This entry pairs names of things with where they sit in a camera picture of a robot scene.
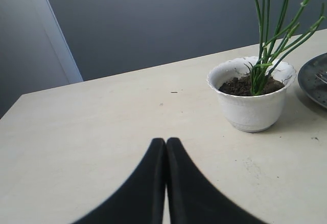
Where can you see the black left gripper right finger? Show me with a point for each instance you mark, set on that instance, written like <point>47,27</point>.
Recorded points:
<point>192,197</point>

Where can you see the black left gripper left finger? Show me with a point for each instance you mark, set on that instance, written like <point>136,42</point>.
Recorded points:
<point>141,198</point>

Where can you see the red artificial flower with stems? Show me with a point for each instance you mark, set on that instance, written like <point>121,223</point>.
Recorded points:
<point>274,48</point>

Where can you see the white scalloped flower pot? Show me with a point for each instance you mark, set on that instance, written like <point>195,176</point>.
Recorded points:
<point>250,113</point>

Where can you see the round stainless steel plate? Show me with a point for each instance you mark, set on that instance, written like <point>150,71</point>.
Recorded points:
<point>309,83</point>

